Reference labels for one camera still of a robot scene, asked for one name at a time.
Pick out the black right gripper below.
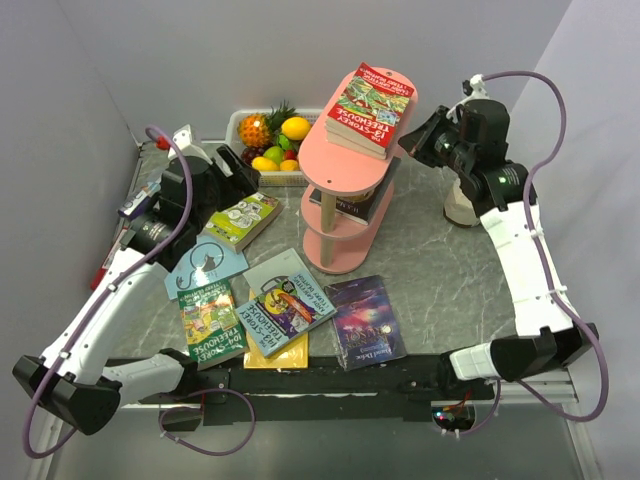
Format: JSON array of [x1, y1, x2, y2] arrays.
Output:
[[398, 105, 474, 175]]

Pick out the red 13-Storey Treehouse book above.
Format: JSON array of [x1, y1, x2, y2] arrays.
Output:
[[324, 63, 415, 154]]

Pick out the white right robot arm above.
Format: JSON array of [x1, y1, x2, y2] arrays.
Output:
[[398, 99, 590, 399]]

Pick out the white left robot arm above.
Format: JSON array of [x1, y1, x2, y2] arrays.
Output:
[[12, 144, 259, 435]]

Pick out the dark red grapes bunch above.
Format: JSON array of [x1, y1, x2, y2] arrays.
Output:
[[241, 147, 266, 166]]

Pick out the yellow mango front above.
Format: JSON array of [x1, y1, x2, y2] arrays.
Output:
[[251, 156, 280, 172]]

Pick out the white plastic fruit basket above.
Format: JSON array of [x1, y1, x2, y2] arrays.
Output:
[[224, 108, 324, 188]]

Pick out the orange pineapple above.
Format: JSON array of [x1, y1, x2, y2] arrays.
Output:
[[236, 113, 273, 148]]

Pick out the green pear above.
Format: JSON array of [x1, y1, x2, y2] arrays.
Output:
[[263, 146, 285, 165]]

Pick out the orange fruit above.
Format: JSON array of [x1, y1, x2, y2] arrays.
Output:
[[279, 159, 300, 172]]

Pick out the lime green paperback book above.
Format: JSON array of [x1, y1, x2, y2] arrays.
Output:
[[204, 192, 283, 253]]

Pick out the yellow lemon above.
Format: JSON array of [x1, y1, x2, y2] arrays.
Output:
[[281, 116, 311, 141]]

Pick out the beige wrapped toilet roll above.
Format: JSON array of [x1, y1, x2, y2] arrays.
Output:
[[443, 180, 480, 228]]

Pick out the floral Little Women book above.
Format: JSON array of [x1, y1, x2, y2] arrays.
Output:
[[326, 130, 387, 160]]

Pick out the purple white toothpaste box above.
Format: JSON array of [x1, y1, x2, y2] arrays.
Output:
[[117, 179, 160, 220]]

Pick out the light blue cat booklet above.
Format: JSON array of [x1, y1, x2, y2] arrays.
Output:
[[164, 234, 249, 301]]

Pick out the black book on shelf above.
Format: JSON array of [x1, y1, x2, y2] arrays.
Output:
[[321, 155, 401, 225]]

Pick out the grey Great Gatsby book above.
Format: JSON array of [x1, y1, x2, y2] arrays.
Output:
[[243, 248, 306, 294]]

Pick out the pink three-tier wooden shelf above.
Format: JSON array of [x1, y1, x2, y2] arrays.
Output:
[[299, 73, 394, 274]]

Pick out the blue 143-Storey Treehouse book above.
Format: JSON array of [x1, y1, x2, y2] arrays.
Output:
[[236, 270, 336, 357]]

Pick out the green 104-Storey Treehouse book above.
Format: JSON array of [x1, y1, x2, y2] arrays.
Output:
[[178, 280, 249, 370]]

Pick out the red rectangular box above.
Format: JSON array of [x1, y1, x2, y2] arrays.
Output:
[[89, 220, 128, 291]]

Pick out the yellow file folder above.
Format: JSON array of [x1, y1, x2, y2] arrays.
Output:
[[243, 287, 310, 370]]

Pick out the purple shrink-wrapped Robinson Crusoe book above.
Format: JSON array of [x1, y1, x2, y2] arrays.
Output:
[[324, 275, 407, 371]]

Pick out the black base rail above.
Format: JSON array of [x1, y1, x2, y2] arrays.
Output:
[[142, 355, 495, 426]]

